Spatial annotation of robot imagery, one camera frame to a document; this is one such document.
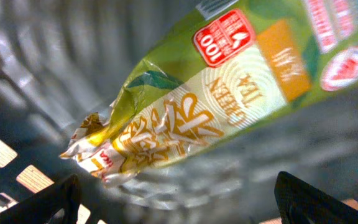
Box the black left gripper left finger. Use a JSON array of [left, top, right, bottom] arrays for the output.
[[0, 174, 82, 224]]

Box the grey plastic mesh basket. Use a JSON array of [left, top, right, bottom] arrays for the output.
[[0, 1, 358, 223]]

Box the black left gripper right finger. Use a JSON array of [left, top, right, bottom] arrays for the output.
[[274, 171, 358, 224]]

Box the green snack bag in basket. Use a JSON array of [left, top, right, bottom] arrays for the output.
[[61, 0, 358, 186]]

